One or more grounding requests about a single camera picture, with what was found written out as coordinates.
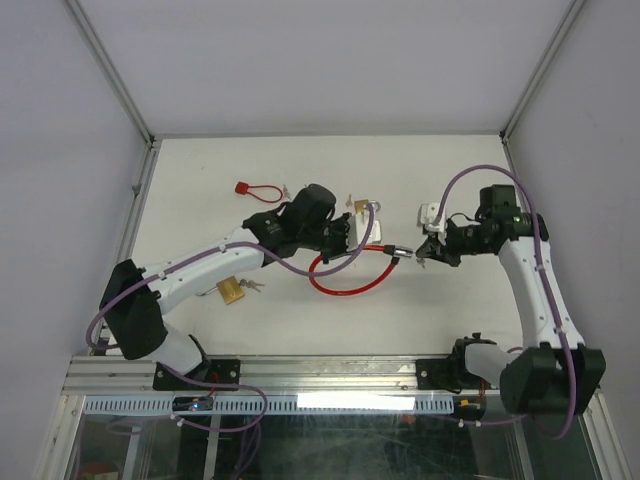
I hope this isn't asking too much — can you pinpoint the left aluminium frame post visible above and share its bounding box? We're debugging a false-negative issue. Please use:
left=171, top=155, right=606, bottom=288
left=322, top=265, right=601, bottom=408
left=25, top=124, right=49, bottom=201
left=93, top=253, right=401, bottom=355
left=62, top=0, right=156, bottom=148

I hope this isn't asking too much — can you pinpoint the black mounting plate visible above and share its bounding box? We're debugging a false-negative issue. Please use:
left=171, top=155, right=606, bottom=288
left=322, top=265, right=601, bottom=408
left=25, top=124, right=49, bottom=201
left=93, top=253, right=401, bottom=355
left=152, top=358, right=241, bottom=392
left=415, top=357, right=499, bottom=393

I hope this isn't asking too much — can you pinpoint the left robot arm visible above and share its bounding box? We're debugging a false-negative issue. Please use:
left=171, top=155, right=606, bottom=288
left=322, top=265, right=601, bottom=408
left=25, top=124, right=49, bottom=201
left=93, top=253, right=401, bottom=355
left=99, top=184, right=351, bottom=389

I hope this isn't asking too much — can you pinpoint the red thin-cable padlock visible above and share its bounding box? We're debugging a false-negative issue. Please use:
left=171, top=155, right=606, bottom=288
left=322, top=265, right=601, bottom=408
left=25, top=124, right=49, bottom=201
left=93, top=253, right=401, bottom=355
left=234, top=181, right=284, bottom=204

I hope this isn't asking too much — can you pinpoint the thick red cable lock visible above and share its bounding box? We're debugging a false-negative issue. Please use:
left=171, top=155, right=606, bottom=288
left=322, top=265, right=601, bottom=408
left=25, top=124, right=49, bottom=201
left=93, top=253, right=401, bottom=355
left=309, top=244, right=414, bottom=298

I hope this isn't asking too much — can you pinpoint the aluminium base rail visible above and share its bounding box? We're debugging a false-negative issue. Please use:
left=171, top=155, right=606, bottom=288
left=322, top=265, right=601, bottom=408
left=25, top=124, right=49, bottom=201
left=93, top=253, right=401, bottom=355
left=62, top=353, right=606, bottom=399

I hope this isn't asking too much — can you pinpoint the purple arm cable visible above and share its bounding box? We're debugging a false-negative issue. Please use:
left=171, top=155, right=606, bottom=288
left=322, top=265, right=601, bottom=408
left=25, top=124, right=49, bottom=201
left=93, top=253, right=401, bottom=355
left=434, top=164, right=576, bottom=440
left=85, top=202, right=376, bottom=389

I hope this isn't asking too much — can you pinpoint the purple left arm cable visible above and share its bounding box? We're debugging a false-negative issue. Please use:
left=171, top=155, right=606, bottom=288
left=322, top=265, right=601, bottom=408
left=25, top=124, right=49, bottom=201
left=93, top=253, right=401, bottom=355
left=85, top=202, right=376, bottom=389

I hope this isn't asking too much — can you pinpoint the white slotted cable duct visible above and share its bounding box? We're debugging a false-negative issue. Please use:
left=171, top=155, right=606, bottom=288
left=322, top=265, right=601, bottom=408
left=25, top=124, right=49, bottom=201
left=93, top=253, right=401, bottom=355
left=84, top=392, right=454, bottom=416

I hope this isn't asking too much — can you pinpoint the large brass padlock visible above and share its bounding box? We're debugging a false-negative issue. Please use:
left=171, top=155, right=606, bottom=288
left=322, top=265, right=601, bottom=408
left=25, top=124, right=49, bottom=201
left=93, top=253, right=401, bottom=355
left=196, top=276, right=264, bottom=305

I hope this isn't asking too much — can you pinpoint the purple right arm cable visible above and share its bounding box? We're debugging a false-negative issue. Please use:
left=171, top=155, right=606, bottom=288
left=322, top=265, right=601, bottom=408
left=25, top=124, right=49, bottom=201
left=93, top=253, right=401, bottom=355
left=434, top=164, right=576, bottom=440

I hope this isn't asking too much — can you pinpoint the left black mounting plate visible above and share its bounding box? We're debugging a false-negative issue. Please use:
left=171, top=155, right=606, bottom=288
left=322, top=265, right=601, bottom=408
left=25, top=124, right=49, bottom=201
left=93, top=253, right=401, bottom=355
left=152, top=358, right=241, bottom=392

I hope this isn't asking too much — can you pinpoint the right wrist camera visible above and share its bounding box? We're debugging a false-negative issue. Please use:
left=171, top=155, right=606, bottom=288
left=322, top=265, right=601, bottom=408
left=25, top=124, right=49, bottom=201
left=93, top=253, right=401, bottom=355
left=418, top=202, right=446, bottom=235

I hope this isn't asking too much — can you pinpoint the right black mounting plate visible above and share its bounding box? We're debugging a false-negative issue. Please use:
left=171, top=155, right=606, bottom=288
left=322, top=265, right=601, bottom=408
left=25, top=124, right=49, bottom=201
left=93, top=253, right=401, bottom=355
left=415, top=357, right=499, bottom=393

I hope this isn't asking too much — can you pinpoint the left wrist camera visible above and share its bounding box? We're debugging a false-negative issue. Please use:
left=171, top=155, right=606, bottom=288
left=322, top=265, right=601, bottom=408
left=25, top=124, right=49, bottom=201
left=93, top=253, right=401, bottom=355
left=347, top=211, right=382, bottom=250

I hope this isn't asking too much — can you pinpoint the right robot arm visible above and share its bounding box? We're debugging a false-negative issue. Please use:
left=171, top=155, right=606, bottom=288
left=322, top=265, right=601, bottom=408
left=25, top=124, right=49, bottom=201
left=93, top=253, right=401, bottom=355
left=416, top=185, right=606, bottom=415

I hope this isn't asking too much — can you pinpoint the right aluminium frame post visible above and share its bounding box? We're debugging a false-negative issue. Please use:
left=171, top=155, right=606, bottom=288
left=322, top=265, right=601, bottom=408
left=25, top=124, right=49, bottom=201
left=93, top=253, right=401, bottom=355
left=500, top=0, right=588, bottom=145

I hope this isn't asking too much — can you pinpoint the aluminium frame post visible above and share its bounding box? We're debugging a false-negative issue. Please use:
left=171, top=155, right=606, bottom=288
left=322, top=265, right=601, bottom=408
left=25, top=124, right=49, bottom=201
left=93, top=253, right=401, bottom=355
left=500, top=0, right=588, bottom=145
left=62, top=0, right=156, bottom=148

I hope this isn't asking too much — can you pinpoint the medium brass padlock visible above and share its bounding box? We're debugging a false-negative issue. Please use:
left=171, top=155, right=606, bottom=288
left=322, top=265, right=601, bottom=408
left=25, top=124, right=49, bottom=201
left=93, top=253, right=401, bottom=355
left=353, top=199, right=381, bottom=214

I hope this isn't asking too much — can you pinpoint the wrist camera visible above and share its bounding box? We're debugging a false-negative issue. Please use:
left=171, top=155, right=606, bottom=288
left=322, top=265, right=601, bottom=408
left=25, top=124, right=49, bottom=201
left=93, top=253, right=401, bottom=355
left=418, top=202, right=446, bottom=235
left=347, top=211, right=382, bottom=250

